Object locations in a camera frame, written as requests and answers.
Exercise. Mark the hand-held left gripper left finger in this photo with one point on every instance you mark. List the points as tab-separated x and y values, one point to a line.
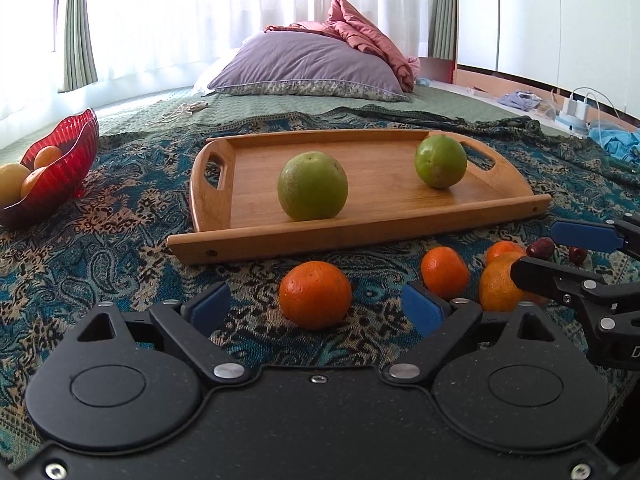
210	306

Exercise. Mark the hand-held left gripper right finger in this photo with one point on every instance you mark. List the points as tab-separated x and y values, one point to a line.
422	307

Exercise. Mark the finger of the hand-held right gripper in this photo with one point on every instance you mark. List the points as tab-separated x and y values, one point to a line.
545	272
582	235

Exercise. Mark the red date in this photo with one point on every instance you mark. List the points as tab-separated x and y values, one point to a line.
541	248
577	255

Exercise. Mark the small tangerine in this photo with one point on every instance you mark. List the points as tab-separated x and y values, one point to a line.
445	272
504	250

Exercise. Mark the yellowish orange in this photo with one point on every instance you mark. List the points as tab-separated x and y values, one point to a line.
497	287

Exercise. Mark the large orange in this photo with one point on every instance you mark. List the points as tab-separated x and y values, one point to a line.
315	294

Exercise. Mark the blue cloth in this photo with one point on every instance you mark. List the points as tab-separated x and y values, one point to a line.
617	142

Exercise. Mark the teal paisley blanket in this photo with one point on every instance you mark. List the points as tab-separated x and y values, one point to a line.
110	260

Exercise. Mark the white power strip with chargers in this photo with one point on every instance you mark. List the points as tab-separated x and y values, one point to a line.
574	110

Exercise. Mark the small green citrus fruit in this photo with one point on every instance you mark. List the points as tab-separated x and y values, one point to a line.
441	161

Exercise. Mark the lilac cloth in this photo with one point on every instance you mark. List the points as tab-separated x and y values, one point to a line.
520	100

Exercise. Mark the large green citrus fruit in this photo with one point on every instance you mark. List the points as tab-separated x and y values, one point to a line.
312	186

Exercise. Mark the green bedspread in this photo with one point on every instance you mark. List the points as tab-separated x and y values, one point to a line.
150	115

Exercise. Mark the red glass bowl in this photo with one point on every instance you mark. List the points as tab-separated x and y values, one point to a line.
65	160

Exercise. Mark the white pillow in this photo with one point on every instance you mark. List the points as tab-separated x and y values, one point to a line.
207	77

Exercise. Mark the yellow fruit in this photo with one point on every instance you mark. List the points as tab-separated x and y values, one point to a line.
10	183

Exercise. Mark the purple pillow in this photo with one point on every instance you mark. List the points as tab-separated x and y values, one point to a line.
305	62

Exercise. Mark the green curtain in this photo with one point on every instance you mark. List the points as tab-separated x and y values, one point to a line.
444	10
79	25

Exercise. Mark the pink quilt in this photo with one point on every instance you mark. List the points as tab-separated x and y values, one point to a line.
372	35

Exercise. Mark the white sheer curtain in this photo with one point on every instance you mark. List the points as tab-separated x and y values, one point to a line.
200	10

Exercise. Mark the wooden bed frame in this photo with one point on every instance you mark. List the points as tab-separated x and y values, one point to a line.
437	67

